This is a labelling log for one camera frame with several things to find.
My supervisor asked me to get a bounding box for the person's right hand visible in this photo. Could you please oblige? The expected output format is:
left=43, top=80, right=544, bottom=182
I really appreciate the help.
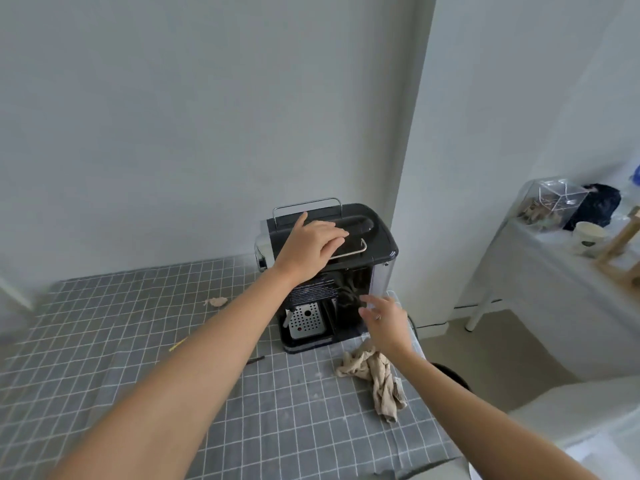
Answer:
left=359, top=294, right=417, bottom=359

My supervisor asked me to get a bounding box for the person's left hand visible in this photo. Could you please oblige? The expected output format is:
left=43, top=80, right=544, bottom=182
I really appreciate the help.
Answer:
left=272, top=213, right=350, bottom=287

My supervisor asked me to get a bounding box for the black espresso coffee machine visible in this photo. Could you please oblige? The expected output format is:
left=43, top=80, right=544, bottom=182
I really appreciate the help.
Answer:
left=253, top=197, right=400, bottom=355

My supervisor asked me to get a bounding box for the person's left forearm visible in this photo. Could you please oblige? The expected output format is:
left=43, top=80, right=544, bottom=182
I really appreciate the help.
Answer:
left=47, top=266, right=307, bottom=480

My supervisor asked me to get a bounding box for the person's right forearm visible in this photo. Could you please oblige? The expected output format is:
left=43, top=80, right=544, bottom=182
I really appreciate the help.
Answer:
left=397, top=345, right=598, bottom=480

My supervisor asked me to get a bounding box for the crumpled beige cloth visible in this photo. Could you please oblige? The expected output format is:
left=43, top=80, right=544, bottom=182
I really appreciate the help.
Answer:
left=335, top=345, right=409, bottom=424

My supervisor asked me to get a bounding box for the black round stool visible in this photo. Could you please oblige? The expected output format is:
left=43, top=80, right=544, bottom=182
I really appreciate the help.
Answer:
left=430, top=363, right=474, bottom=395

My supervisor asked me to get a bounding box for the white side table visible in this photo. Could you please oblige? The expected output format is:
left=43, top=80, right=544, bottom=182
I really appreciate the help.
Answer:
left=452, top=162, right=640, bottom=381

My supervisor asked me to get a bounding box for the grey checked tablecloth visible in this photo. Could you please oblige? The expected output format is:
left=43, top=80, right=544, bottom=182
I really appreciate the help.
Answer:
left=0, top=254, right=465, bottom=480

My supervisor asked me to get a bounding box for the clear plastic box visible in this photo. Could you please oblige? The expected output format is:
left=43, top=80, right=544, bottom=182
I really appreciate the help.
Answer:
left=515, top=177, right=590, bottom=231

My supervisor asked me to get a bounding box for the white paper cup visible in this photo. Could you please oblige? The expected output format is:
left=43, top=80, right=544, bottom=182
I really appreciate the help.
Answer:
left=571, top=221, right=609, bottom=258

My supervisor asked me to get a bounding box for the dark blue bag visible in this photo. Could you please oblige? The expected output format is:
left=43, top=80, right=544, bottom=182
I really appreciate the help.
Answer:
left=563, top=183, right=623, bottom=232

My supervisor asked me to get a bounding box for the light wooden stand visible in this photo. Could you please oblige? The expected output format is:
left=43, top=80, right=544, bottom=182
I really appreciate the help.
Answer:
left=593, top=206, right=640, bottom=291

